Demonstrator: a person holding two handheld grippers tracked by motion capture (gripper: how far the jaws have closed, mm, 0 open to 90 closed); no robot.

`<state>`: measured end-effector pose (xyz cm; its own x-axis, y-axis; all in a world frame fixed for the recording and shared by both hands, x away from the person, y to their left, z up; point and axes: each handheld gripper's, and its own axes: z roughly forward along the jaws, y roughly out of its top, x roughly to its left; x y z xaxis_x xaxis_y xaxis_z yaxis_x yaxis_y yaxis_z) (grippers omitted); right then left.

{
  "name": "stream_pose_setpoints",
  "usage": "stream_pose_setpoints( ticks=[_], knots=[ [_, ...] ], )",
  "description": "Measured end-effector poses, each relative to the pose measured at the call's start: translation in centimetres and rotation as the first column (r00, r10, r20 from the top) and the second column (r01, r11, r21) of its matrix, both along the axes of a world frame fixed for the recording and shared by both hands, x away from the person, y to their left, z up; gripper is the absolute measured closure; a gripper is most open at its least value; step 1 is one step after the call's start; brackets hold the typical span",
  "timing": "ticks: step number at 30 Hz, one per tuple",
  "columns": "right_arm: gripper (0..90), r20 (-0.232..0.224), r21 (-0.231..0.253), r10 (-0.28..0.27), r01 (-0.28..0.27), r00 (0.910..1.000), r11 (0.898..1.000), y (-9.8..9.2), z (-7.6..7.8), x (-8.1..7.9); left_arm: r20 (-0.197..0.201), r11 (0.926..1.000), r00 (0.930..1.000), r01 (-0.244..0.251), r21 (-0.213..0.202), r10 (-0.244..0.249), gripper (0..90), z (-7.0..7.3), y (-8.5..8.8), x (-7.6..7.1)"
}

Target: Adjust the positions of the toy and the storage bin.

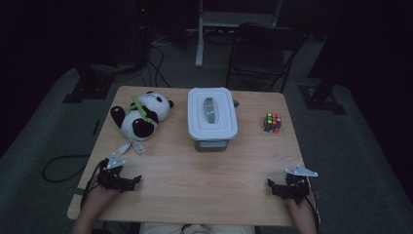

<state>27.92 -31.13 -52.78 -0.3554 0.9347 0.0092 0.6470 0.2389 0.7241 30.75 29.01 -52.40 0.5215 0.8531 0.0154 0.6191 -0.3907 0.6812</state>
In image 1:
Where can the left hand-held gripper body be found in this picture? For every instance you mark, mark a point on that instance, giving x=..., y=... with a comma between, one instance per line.
x=112, y=178

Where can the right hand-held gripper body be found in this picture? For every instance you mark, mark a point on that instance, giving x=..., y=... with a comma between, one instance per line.
x=297, y=187

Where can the colourful puzzle cube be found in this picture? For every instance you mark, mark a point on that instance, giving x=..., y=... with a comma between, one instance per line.
x=272, y=123

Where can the clear plastic storage box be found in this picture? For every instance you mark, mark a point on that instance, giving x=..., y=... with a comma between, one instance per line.
x=211, y=145

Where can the panda plush toy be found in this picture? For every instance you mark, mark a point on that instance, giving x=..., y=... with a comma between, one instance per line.
x=152, y=104

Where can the white plastic box lid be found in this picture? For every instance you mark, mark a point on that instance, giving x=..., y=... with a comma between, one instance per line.
x=198, y=125

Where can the person's right hand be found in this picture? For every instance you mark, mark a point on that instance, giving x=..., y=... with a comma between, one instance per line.
x=303, y=206

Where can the person's left hand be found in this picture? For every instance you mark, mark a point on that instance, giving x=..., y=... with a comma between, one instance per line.
x=99, y=196

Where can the grey tape strip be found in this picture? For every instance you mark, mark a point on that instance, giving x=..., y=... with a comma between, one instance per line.
x=74, y=191

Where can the black stand with flat base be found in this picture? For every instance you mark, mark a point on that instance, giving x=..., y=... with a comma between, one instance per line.
x=86, y=87
x=321, y=97

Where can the black folding chair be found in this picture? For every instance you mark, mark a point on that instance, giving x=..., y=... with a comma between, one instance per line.
x=259, y=48

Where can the white metal stand frame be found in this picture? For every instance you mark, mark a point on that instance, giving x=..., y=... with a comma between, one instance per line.
x=199, y=48

